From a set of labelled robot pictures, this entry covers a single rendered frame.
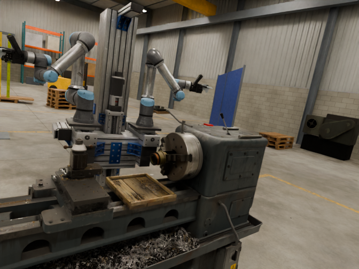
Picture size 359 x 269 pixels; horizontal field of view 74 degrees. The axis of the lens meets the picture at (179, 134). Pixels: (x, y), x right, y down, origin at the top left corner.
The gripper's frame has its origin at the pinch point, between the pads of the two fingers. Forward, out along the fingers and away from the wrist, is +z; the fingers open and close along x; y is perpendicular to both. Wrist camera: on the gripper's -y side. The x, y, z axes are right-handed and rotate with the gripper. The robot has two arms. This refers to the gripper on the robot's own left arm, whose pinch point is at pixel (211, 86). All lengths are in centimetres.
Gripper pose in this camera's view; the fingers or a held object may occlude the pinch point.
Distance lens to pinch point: 228.3
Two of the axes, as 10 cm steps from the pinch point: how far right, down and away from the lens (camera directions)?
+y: -1.8, 9.3, 3.1
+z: 9.8, 1.2, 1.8
